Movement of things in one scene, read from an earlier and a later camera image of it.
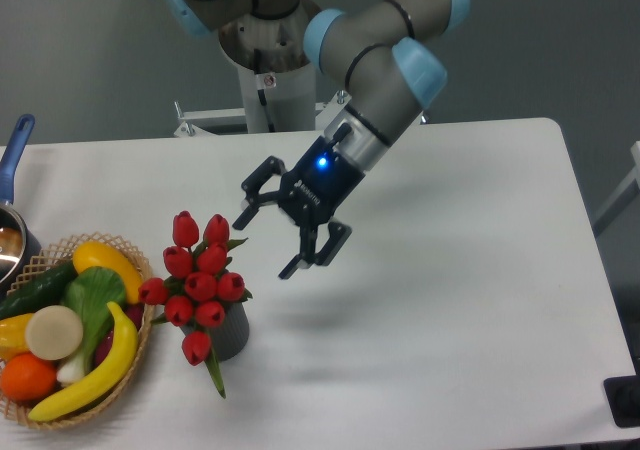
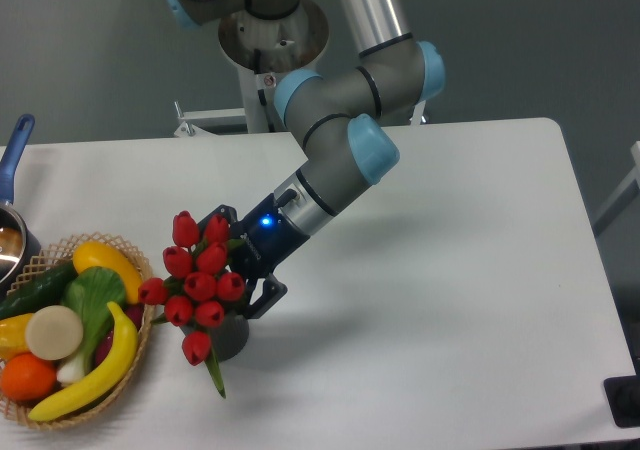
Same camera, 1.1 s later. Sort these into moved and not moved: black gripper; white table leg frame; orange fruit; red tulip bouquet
Moved: black gripper
Not moved: red tulip bouquet; orange fruit; white table leg frame
